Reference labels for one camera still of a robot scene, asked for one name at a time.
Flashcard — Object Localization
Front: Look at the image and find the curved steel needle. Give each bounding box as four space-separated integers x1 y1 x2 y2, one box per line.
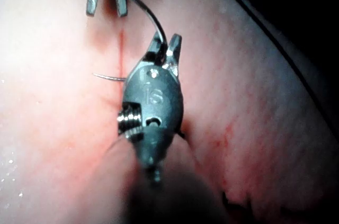
92 0 170 82

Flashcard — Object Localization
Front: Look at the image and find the right arm needle driver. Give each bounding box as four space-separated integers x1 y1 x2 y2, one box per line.
117 57 185 140

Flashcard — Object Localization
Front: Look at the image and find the tissue pad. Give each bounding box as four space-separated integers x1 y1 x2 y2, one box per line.
0 0 334 224

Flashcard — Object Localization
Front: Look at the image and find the black thread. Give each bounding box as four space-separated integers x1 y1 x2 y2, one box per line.
202 0 333 129

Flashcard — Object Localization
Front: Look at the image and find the right arm needle driver jaw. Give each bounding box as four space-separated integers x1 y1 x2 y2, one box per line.
145 31 163 64
162 33 183 77

